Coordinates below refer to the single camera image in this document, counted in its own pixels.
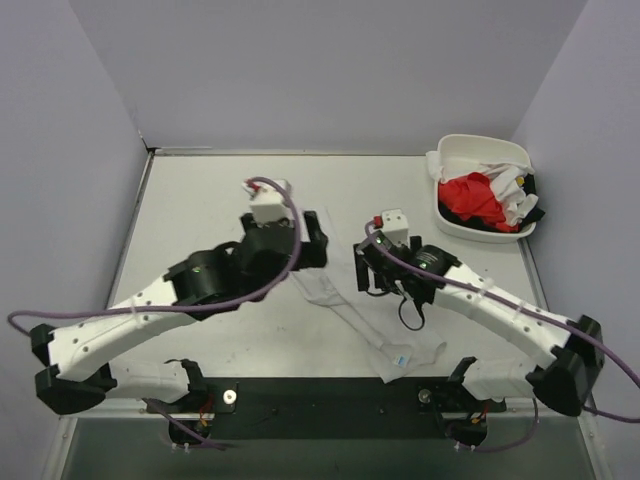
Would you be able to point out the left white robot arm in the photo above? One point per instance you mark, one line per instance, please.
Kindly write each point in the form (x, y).
(83, 364)

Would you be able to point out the white clothes in basket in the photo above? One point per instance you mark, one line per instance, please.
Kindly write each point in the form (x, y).
(500, 175)

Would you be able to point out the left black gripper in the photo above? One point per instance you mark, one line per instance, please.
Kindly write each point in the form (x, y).
(310, 239)

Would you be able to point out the red t shirt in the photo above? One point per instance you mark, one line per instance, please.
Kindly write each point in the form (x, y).
(471, 198)

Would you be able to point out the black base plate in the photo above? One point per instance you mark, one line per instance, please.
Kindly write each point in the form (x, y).
(328, 408)

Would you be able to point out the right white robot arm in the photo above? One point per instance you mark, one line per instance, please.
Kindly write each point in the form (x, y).
(561, 363)

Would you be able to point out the white plastic laundry basket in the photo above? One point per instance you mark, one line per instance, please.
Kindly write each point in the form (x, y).
(461, 154)

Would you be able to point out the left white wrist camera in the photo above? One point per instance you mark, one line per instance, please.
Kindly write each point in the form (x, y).
(266, 204)

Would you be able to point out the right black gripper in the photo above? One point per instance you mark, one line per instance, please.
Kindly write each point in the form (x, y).
(362, 267)

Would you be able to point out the white t shirt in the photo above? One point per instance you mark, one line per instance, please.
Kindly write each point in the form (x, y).
(394, 350)

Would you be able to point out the black t shirt in basket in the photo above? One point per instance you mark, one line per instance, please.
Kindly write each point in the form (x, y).
(519, 200)

